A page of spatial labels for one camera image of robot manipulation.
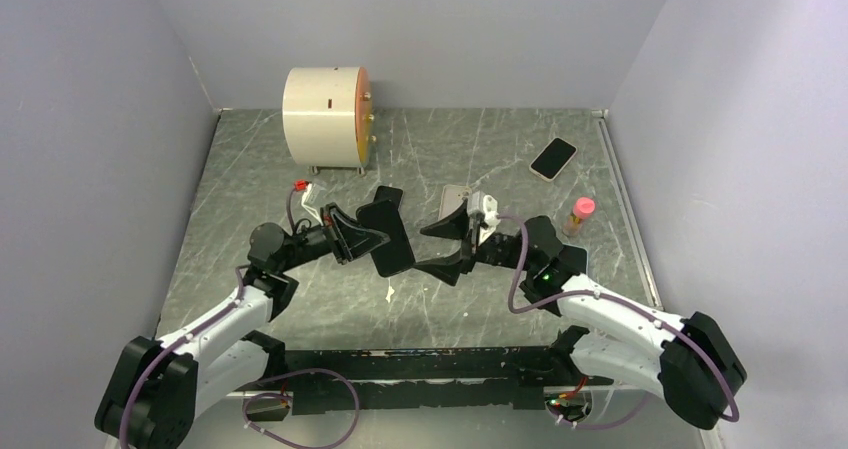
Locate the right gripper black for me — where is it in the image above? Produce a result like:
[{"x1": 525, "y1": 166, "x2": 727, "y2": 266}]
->
[{"x1": 414, "y1": 200, "x2": 536, "y2": 286}]

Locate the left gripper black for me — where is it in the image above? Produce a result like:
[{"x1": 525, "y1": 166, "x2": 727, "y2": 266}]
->
[{"x1": 278, "y1": 202, "x2": 390, "y2": 273}]

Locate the black smartphone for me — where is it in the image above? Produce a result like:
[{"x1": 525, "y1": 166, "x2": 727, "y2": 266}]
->
[{"x1": 373, "y1": 185, "x2": 404, "y2": 209}]

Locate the beige phone case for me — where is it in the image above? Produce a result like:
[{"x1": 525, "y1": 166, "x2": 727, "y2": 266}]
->
[{"x1": 438, "y1": 184, "x2": 472, "y2": 220}]

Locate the phone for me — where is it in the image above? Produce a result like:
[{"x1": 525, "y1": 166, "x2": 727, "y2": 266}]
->
[
  {"x1": 356, "y1": 199, "x2": 416, "y2": 278},
  {"x1": 559, "y1": 245, "x2": 589, "y2": 273},
  {"x1": 529, "y1": 137, "x2": 578, "y2": 182}
]

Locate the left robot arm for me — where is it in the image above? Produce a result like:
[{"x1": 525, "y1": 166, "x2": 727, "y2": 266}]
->
[{"x1": 94, "y1": 203, "x2": 396, "y2": 448}]

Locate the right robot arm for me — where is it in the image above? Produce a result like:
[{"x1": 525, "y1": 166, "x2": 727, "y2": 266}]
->
[{"x1": 415, "y1": 207, "x2": 747, "y2": 430}]

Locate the phone in blue case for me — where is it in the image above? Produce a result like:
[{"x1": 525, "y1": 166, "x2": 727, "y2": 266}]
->
[{"x1": 559, "y1": 245, "x2": 589, "y2": 273}]

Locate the phone in pink case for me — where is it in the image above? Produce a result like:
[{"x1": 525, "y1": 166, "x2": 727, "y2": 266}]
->
[{"x1": 529, "y1": 137, "x2": 578, "y2": 182}]

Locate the white cylindrical drum device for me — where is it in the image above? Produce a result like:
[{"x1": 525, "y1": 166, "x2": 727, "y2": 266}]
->
[{"x1": 281, "y1": 66, "x2": 374, "y2": 175}]

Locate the pink capped small bottle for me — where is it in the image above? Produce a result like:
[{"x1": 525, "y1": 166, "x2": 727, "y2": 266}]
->
[{"x1": 563, "y1": 197, "x2": 596, "y2": 237}]

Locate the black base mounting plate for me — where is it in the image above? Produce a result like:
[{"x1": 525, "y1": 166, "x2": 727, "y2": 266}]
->
[{"x1": 221, "y1": 345, "x2": 614, "y2": 417}]

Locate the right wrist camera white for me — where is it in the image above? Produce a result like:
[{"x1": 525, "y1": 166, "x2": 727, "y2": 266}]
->
[{"x1": 467, "y1": 191, "x2": 499, "y2": 244}]

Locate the aluminium frame rail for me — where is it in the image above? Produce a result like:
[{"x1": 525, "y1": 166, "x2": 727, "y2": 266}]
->
[{"x1": 104, "y1": 386, "x2": 727, "y2": 449}]

